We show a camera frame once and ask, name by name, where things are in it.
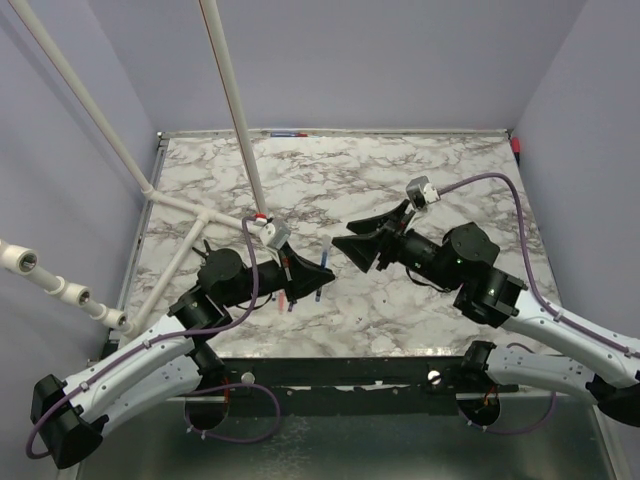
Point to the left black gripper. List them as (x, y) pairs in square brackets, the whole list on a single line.
[(300, 275)]

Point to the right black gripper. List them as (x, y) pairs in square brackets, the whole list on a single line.
[(364, 248)]

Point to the blue pen cap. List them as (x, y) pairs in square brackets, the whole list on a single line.
[(326, 242)]

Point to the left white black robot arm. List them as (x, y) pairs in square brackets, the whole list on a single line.
[(72, 416)]

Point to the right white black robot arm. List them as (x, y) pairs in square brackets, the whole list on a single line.
[(591, 363)]

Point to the blue red marker at edge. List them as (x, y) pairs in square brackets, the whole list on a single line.
[(288, 134)]

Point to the red black clamp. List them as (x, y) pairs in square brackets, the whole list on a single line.
[(516, 149)]

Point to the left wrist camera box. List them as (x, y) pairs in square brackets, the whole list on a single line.
[(274, 234)]

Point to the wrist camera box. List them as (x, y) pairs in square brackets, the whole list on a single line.
[(274, 234), (421, 193)]

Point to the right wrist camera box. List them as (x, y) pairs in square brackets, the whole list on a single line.
[(421, 193)]

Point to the black wire stripper pliers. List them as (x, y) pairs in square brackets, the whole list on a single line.
[(205, 252)]

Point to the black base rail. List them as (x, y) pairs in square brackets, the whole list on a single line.
[(343, 386)]

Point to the white pvc pipe frame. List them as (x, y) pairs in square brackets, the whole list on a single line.
[(202, 214)]

